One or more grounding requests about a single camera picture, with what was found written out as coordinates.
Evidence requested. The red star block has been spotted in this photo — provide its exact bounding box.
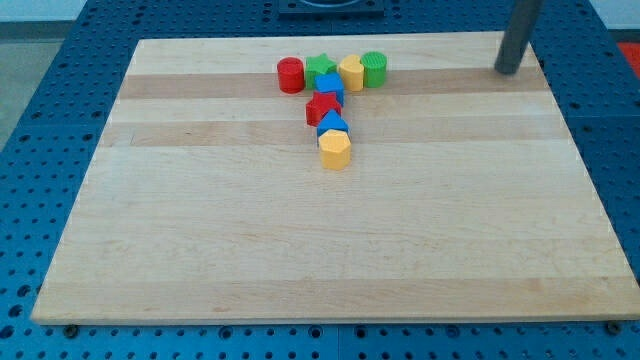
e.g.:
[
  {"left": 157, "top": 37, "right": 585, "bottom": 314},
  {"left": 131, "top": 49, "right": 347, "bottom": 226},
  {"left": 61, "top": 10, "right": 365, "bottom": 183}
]
[{"left": 305, "top": 91, "right": 342, "bottom": 127}]

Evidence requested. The green star block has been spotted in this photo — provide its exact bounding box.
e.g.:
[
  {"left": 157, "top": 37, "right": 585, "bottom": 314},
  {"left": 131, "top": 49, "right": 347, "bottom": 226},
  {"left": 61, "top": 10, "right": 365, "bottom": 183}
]
[{"left": 304, "top": 53, "right": 337, "bottom": 89}]

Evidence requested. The yellow hexagon block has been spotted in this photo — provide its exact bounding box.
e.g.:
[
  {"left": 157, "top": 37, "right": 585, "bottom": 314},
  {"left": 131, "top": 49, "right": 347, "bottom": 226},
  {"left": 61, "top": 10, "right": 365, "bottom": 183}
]
[{"left": 318, "top": 129, "right": 351, "bottom": 170}]

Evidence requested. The blue triangle block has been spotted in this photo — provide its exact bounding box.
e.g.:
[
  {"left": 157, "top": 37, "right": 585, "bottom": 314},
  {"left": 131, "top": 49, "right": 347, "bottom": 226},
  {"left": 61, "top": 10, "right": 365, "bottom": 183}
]
[{"left": 316, "top": 110, "right": 349, "bottom": 145}]

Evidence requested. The blue cube block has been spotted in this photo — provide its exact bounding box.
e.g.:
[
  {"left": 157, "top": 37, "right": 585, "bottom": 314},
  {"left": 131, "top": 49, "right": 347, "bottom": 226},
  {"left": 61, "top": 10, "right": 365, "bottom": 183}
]
[{"left": 314, "top": 72, "right": 345, "bottom": 105}]

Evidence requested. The yellow heart block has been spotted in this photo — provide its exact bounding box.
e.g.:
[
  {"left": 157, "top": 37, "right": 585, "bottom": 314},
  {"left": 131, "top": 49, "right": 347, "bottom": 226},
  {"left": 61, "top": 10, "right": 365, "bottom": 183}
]
[{"left": 338, "top": 54, "right": 364, "bottom": 92}]

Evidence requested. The red cylinder block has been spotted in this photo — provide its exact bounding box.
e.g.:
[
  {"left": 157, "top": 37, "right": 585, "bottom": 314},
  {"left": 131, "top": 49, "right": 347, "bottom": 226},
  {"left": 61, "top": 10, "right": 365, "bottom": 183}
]
[{"left": 277, "top": 57, "right": 305, "bottom": 94}]

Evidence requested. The green cylinder block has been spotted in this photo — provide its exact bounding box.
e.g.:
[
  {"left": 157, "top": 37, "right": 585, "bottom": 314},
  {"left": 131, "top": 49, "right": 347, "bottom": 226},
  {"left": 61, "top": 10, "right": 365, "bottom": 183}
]
[{"left": 361, "top": 51, "right": 387, "bottom": 88}]

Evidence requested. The wooden board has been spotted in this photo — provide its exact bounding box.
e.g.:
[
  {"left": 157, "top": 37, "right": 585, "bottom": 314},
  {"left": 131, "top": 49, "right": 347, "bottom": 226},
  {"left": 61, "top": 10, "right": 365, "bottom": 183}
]
[{"left": 31, "top": 32, "right": 639, "bottom": 325}]

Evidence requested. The grey cylindrical robot tool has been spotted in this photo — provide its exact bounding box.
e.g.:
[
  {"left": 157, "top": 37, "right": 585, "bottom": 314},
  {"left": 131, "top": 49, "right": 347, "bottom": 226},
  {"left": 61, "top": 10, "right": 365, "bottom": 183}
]
[{"left": 494, "top": 0, "right": 544, "bottom": 75}]

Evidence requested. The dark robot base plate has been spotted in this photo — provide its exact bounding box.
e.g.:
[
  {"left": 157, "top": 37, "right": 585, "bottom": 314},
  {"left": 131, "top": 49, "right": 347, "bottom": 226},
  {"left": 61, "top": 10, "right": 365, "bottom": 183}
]
[{"left": 275, "top": 0, "right": 385, "bottom": 17}]

